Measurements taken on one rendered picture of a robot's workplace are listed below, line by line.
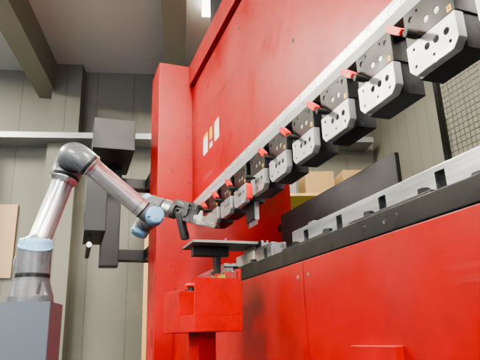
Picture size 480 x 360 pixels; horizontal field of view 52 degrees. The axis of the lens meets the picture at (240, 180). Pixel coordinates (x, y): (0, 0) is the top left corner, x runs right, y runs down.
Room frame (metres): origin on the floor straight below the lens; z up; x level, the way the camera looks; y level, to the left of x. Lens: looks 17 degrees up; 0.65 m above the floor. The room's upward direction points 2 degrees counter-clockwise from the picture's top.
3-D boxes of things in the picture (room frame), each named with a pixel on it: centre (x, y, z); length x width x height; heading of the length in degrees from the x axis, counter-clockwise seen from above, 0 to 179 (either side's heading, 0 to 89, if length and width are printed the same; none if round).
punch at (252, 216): (2.03, -0.05, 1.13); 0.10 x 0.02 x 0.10; 20
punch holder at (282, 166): (1.68, -0.17, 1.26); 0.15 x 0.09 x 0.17; 20
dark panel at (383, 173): (2.43, -0.45, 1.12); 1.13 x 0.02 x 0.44; 20
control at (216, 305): (1.55, 0.13, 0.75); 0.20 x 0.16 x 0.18; 34
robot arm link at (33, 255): (1.76, 0.74, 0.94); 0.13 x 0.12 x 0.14; 27
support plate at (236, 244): (1.98, 0.09, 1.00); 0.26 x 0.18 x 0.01; 110
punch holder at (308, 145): (1.49, -0.24, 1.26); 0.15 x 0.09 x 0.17; 20
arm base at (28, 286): (1.75, 0.74, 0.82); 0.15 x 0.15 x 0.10
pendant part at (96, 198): (2.97, 0.90, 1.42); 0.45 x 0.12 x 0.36; 18
